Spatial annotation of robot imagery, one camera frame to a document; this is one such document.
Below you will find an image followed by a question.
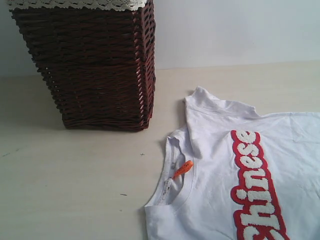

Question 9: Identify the white t-shirt red lettering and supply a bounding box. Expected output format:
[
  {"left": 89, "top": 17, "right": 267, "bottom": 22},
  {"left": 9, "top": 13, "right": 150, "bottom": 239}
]
[{"left": 144, "top": 87, "right": 320, "bottom": 240}]

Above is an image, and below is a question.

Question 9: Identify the orange clothing tag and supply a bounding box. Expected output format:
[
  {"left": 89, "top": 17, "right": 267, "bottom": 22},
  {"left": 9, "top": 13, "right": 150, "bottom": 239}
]
[{"left": 172, "top": 160, "right": 194, "bottom": 180}]

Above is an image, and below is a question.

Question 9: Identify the brown wicker basket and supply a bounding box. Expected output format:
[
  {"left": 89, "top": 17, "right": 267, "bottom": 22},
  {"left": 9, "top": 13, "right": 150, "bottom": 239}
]
[{"left": 9, "top": 0, "right": 156, "bottom": 132}]

